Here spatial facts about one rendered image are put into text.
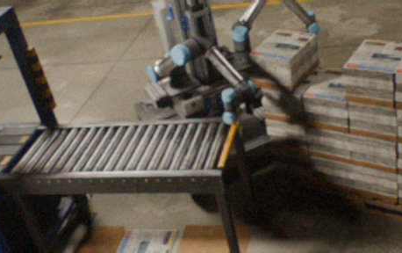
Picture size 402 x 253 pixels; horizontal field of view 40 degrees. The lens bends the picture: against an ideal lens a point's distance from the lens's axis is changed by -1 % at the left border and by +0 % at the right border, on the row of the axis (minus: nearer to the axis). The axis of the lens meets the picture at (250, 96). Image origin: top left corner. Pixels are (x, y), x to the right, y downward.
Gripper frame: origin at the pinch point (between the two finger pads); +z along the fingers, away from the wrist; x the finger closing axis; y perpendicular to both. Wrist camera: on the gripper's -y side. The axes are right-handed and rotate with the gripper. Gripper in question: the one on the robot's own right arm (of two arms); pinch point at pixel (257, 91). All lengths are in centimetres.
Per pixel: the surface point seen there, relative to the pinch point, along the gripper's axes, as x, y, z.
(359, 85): -63, 9, 7
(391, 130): -81, -17, 7
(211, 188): -10, -14, -74
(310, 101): -31.4, -6.1, 7.4
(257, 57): 1.6, 19.3, 8.7
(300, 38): -14.5, 20.6, 36.8
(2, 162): 119, -5, -105
